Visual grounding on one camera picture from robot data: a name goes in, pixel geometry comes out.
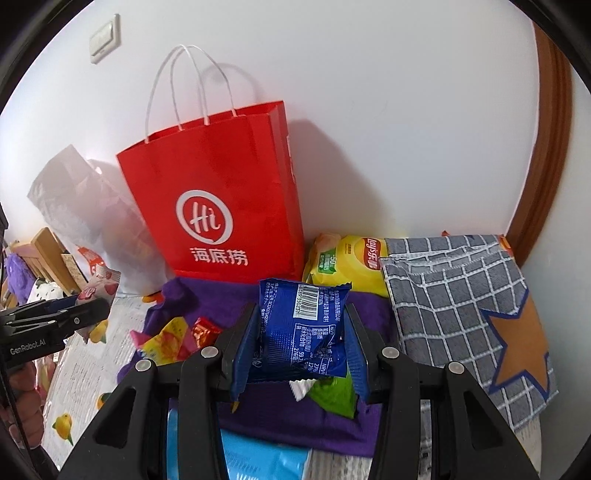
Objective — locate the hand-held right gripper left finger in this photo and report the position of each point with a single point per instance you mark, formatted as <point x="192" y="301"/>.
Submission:
<point x="247" y="350"/>

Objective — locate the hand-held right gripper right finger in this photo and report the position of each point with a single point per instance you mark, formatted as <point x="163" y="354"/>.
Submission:
<point x="358" y="364"/>

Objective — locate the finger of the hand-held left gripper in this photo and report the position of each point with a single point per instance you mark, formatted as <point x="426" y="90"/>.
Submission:
<point x="41" y="310"/>
<point x="83" y="316"/>

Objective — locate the pink snack packet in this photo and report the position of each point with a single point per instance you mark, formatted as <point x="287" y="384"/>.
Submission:
<point x="99" y="284"/>

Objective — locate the blue snack packet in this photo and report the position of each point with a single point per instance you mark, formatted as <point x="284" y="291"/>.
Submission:
<point x="300" y="332"/>

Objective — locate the grey checked cloth bag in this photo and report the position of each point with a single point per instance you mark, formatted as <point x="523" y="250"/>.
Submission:
<point x="438" y="300"/>

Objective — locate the red paper bag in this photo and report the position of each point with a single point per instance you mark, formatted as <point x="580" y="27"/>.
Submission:
<point x="231" y="161"/>

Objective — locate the person's left hand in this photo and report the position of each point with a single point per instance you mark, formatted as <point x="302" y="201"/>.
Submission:
<point x="23" y="397"/>

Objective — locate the green snack packet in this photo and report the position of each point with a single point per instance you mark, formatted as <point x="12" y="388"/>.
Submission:
<point x="332" y="392"/>

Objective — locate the purple plush thing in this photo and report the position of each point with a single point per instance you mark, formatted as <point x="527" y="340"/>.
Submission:
<point x="16" y="277"/>

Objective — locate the small red candy packet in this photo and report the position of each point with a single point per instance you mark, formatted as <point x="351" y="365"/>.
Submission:
<point x="205" y="330"/>

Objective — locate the fruit print table cover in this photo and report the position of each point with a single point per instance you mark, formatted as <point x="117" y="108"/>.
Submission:
<point x="83" y="383"/>

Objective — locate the purple cloth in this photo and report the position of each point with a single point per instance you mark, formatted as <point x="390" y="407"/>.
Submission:
<point x="277" y="415"/>

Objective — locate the yellow snack packet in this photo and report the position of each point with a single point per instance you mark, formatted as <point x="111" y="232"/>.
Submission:
<point x="168" y="339"/>

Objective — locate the yellow chips bag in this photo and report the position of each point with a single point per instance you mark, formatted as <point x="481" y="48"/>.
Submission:
<point x="351" y="267"/>

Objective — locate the light blue packet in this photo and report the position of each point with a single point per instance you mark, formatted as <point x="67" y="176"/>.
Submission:
<point x="258" y="457"/>

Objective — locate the white plastic bag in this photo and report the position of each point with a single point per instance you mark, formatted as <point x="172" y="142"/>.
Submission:
<point x="92" y="207"/>

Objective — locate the white wall switch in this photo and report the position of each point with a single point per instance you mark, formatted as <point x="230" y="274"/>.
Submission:
<point x="104" y="39"/>

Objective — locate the brown wooden door frame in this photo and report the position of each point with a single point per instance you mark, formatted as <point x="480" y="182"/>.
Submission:
<point x="549" y="138"/>

